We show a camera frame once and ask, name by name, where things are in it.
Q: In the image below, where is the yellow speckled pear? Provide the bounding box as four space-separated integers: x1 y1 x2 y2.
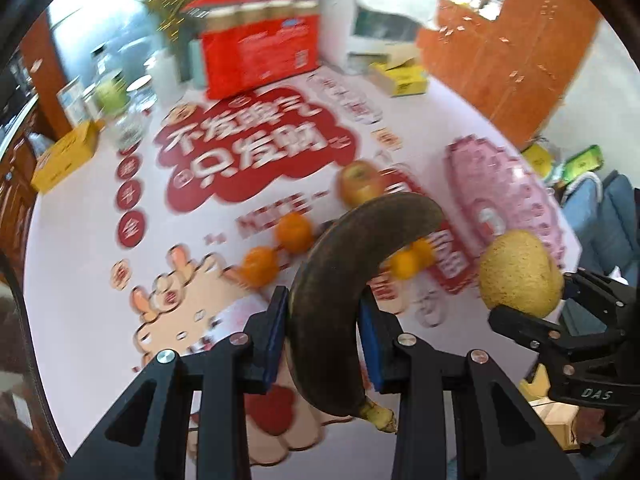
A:
478 230 564 318

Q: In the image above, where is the orange mandarin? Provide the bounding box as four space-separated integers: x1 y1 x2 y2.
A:
241 246 280 288
274 212 314 255
387 238 436 281

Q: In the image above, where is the overripe dark banana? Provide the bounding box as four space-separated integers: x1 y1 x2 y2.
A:
288 192 444 434

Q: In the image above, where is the red yellow apple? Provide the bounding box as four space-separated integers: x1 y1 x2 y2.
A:
336 160 385 208

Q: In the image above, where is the pink plastic fruit bowl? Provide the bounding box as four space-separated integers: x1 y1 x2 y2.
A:
445 134 566 266

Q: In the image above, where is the festive printed table mat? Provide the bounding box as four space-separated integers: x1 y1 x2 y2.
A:
106 66 476 466

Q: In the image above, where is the yellow cardboard box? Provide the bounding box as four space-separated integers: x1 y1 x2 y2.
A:
32 120 100 194

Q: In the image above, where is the yellow tissue box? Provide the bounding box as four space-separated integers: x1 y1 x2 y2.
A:
369 44 428 98

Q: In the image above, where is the glass jar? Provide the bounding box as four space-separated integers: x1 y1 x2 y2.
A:
105 75 157 152

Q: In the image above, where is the clear bottle green label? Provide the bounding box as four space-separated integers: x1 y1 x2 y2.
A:
91 44 128 115

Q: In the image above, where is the white countertop appliance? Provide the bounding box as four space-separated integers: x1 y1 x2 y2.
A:
319 0 427 74

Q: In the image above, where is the red drink bottle pack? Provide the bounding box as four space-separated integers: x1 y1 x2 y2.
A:
181 0 320 100

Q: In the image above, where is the wooden wall cabinet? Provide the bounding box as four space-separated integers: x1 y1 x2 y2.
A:
418 0 601 148

